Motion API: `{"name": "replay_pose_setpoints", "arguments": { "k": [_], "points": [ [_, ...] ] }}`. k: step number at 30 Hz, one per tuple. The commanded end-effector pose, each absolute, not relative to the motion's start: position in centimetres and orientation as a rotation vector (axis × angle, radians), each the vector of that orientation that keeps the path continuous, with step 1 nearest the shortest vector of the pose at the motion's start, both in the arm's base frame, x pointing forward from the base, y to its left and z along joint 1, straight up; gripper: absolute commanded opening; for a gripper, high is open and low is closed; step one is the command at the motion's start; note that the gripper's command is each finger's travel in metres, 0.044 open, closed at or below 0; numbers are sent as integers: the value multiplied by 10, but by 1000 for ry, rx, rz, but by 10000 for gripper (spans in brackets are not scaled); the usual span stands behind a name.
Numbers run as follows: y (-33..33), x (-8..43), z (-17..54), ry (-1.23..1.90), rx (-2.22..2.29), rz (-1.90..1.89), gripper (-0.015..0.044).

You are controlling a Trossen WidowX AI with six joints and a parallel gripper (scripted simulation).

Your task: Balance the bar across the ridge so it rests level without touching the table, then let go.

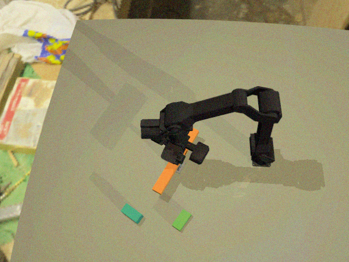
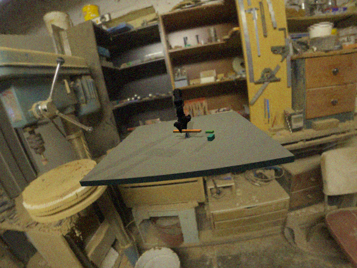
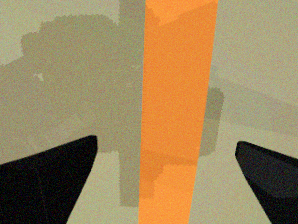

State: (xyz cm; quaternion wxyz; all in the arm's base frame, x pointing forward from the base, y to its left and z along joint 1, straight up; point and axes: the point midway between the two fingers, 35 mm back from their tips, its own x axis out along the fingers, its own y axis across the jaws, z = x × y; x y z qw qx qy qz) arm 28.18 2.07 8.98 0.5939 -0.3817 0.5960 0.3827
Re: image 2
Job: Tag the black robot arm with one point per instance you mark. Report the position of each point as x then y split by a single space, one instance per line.
179 104

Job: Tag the teal rectangular block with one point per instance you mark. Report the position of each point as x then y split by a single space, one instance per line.
211 137

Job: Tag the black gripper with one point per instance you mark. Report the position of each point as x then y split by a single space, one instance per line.
179 122

